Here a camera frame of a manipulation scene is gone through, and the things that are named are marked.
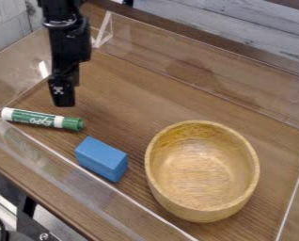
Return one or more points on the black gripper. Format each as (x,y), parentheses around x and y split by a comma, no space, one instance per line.
(71,49)

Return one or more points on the green Expo marker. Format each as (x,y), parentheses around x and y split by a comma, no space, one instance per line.
(43,119)

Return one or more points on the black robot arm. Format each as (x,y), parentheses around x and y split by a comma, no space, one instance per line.
(62,11)

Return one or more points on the brown wooden bowl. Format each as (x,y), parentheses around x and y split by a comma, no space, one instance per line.
(202,170)

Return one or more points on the blue rectangular block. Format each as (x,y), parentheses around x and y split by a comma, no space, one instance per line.
(102,158)

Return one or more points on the black table leg bracket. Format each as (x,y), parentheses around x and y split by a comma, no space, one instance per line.
(27,225)

